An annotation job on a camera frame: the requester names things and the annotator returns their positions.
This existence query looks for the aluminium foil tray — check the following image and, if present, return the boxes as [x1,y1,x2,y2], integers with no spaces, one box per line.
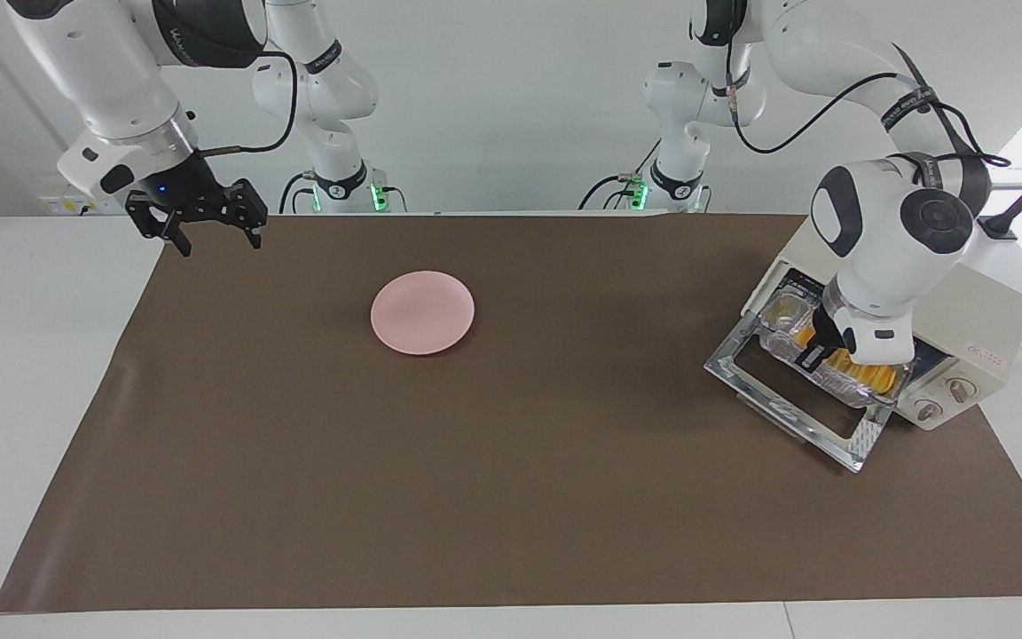
[759,284,916,409]

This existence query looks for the sliced yellow bread loaf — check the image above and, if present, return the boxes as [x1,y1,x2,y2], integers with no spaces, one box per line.
[790,324,900,393]

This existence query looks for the glass oven door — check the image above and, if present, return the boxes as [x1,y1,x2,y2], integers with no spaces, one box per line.
[704,311,893,473]

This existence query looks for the cream toaster oven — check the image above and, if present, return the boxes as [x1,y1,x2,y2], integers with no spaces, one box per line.
[742,217,1022,431]

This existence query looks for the pink round plate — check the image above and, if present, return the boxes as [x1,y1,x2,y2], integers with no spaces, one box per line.
[371,271,476,356]

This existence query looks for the brown table mat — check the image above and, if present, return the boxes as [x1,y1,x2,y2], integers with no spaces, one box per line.
[0,213,1022,613]

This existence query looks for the black right base cables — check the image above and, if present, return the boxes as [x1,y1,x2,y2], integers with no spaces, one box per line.
[279,171,410,215]

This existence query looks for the black base cables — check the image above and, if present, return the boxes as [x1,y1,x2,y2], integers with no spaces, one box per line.
[279,171,410,215]
[578,133,661,214]

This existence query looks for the white wall socket box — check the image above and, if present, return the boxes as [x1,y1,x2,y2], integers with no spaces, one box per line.
[39,182,86,217]

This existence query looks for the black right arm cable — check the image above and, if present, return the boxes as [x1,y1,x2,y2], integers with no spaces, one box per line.
[196,49,299,157]

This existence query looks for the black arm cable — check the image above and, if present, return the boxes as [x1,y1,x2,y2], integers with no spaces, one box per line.
[196,49,299,157]
[726,35,1010,170]

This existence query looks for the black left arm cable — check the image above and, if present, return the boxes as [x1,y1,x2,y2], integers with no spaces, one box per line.
[726,35,1010,170]

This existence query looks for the black left base cables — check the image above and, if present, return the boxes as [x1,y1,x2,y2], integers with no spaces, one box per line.
[578,133,661,214]

